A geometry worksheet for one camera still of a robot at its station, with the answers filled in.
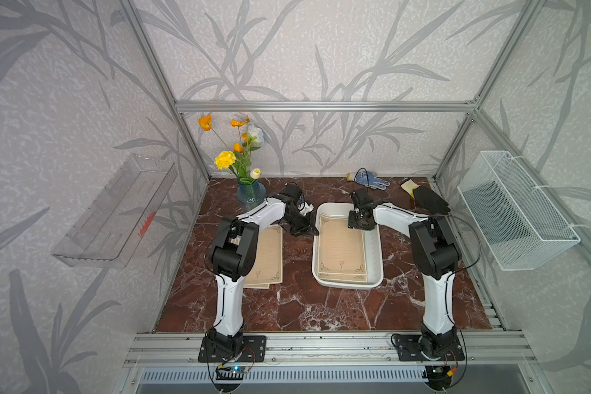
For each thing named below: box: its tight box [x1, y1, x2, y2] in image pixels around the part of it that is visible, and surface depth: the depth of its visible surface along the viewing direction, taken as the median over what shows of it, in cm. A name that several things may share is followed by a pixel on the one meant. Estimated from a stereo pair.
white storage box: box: [311, 201, 384, 290], surface depth 96 cm
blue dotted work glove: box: [346, 170, 391, 190], surface depth 122 cm
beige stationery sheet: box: [244, 224, 284, 285], surface depth 94 cm
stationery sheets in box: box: [317, 214, 368, 284], surface depth 96 cm
